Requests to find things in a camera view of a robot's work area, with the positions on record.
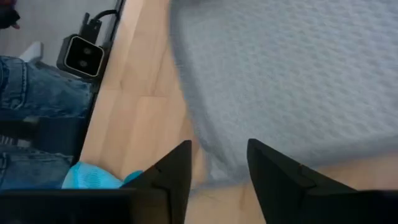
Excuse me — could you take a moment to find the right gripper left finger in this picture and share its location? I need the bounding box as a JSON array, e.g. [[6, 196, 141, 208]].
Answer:
[[0, 139, 193, 224]]

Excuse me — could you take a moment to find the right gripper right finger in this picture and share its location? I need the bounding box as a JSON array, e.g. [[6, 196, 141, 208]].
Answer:
[[247, 138, 398, 224]]

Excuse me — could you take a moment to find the blue microfiber towel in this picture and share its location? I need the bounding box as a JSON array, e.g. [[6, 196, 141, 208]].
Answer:
[[61, 161, 144, 190]]

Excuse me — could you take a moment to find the grey microfiber towel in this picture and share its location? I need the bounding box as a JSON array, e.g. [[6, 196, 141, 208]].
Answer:
[[169, 0, 398, 184]]

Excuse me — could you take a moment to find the person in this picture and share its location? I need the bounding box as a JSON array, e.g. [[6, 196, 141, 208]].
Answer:
[[0, 55, 93, 190]]

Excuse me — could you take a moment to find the black boxy depth camera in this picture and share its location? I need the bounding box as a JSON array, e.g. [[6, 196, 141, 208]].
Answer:
[[56, 34, 105, 78]]

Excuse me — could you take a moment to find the black depth camera cable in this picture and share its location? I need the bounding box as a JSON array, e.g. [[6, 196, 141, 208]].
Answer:
[[79, 9, 119, 44]]

